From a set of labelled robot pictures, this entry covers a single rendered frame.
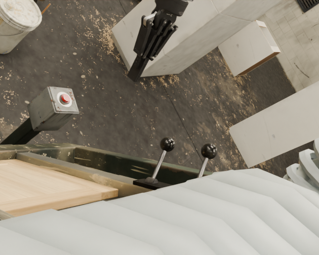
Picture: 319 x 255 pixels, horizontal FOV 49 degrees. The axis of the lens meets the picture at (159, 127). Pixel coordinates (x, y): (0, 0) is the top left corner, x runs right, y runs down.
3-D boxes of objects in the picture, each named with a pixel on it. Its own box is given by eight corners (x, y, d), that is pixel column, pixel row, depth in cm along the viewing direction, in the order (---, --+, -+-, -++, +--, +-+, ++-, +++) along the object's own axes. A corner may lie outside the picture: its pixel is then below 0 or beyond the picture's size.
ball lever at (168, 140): (148, 187, 86) (167, 140, 90) (159, 190, 83) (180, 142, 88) (139, 181, 83) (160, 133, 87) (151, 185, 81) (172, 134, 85)
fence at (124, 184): (29, 163, 121) (30, 152, 121) (320, 249, 62) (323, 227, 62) (15, 164, 117) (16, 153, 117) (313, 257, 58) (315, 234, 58)
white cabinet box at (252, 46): (228, 46, 607) (264, 22, 567) (243, 75, 600) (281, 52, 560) (217, 46, 570) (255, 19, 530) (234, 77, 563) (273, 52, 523)
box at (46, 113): (49, 107, 156) (72, 87, 146) (56, 131, 152) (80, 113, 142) (25, 106, 146) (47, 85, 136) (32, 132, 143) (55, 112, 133)
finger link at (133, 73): (147, 59, 88) (146, 58, 88) (135, 82, 91) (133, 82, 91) (140, 52, 89) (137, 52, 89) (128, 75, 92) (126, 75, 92)
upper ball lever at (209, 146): (188, 199, 78) (207, 146, 83) (202, 202, 76) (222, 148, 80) (181, 193, 75) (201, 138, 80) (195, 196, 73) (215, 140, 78)
